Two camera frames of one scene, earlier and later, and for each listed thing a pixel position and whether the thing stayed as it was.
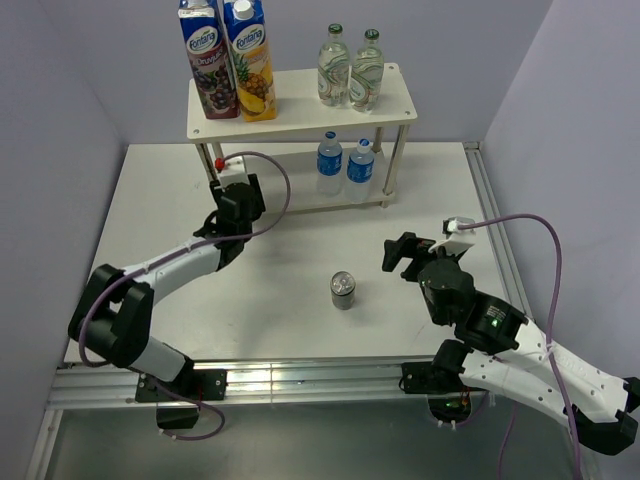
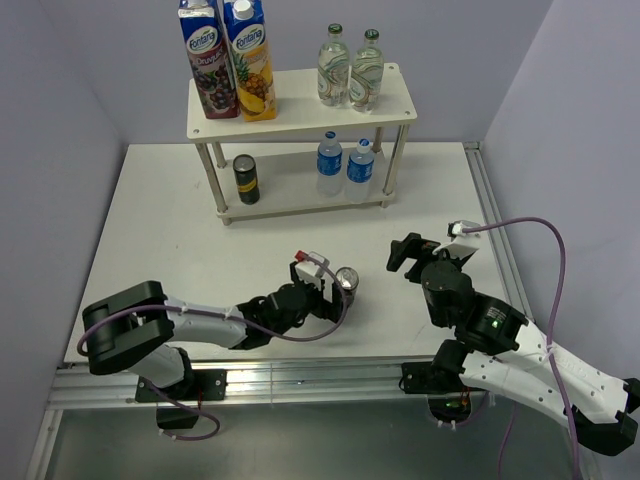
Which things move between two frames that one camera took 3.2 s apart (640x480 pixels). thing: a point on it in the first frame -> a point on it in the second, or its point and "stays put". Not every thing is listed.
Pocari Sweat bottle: x=329 y=166 stays put
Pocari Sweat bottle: x=360 y=168 stays put
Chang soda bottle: x=367 y=74 stays put
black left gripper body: x=248 y=230 -> x=316 y=303
